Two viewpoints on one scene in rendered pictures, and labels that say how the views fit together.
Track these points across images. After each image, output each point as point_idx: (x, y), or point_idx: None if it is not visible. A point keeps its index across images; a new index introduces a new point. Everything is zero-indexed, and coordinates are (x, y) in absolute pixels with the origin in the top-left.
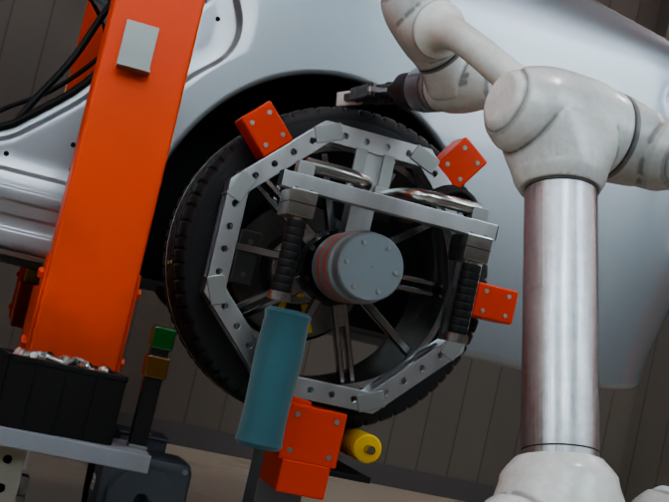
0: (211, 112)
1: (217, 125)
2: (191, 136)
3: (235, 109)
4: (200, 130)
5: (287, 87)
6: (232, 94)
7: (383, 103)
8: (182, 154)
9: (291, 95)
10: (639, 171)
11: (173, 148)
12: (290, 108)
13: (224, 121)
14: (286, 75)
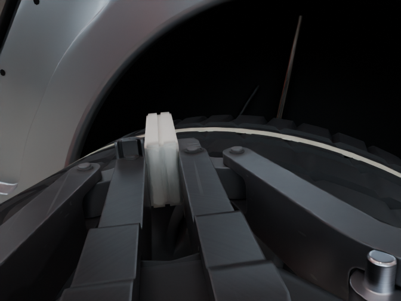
0: (185, 51)
1: (207, 58)
2: (182, 76)
3: (224, 37)
4: (190, 68)
5: (267, 3)
6: (129, 56)
7: (255, 230)
8: (177, 95)
9: (289, 6)
10: None
11: (75, 143)
12: (292, 22)
13: (214, 52)
14: (206, 6)
